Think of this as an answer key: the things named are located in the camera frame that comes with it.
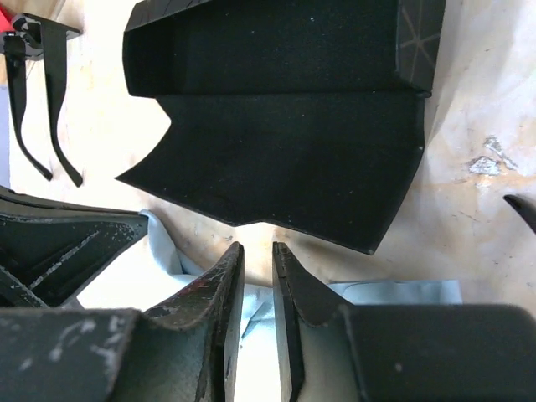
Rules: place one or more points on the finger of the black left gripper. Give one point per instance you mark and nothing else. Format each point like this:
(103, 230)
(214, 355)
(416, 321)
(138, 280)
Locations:
(51, 250)

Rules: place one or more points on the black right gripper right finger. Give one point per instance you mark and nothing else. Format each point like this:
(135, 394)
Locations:
(331, 350)

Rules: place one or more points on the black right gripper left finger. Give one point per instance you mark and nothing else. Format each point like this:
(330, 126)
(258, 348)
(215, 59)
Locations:
(183, 349)

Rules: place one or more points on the light blue cleaning cloth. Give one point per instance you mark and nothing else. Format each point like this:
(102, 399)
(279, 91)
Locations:
(142, 282)

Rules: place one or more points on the black glasses case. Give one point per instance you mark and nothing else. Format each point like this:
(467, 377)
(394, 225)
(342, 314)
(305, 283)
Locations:
(308, 115)

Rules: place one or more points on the tortoiseshell brown sunglasses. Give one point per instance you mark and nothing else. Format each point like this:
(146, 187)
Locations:
(524, 208)

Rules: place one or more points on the red tank top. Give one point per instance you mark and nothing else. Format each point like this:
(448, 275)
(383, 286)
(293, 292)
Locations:
(5, 20)

